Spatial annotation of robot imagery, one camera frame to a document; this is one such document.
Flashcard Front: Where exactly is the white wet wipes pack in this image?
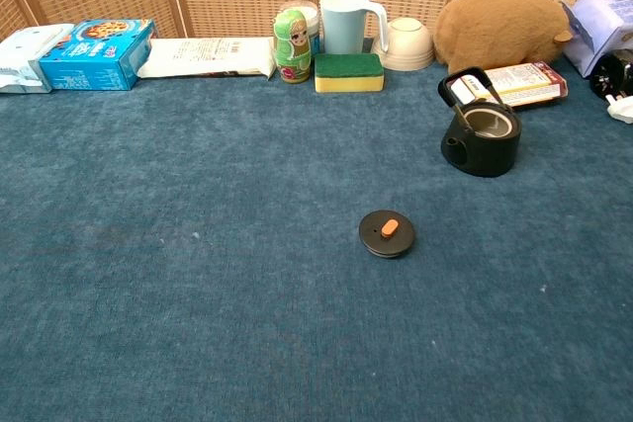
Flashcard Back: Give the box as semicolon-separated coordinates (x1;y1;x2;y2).
0;23;76;95

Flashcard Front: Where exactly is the green matryoshka doll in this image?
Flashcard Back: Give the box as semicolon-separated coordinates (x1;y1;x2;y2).
272;9;313;85

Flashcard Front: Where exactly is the purple tissue pack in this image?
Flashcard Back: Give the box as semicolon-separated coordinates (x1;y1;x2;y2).
561;0;633;78

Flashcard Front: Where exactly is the blue cookie box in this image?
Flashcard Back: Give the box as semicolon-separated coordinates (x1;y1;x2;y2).
39;19;158;92

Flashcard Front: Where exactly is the cream bowl upside down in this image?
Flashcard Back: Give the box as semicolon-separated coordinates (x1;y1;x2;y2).
371;17;436;72

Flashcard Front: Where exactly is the red white snack box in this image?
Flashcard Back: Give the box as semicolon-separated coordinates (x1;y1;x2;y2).
449;61;569;108

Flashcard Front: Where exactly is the green yellow sponge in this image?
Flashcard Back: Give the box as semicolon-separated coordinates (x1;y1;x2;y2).
314;52;386;94

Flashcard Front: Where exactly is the black lid orange knob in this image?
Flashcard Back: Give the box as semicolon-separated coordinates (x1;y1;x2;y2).
358;209;416;259

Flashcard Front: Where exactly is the light blue pitcher white handle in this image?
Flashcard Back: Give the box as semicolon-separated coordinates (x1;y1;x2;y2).
318;0;390;55

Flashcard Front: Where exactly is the brown plush capybara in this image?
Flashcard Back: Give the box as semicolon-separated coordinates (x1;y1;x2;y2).
432;0;575;76

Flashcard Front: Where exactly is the white plastic bag package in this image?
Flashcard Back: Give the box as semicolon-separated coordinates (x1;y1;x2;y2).
136;37;277;81

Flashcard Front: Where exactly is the dark teal tablecloth-covered table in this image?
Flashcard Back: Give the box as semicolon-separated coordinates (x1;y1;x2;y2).
0;54;633;422

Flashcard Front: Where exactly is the black teapot with handle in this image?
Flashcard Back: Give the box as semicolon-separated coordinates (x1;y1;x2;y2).
437;66;523;178

